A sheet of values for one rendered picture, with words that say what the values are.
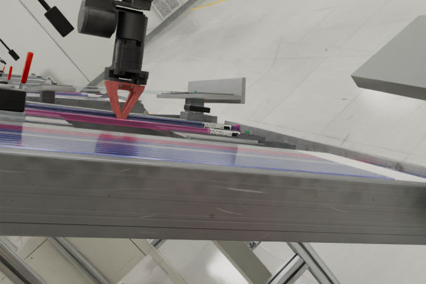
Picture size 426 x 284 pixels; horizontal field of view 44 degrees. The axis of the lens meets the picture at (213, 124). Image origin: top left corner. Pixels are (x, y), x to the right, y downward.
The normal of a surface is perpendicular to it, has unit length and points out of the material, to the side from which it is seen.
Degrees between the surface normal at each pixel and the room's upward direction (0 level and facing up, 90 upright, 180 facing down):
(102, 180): 90
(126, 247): 90
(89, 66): 90
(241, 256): 90
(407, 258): 0
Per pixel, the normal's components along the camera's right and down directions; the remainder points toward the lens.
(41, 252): 0.37, 0.10
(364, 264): -0.59, -0.74
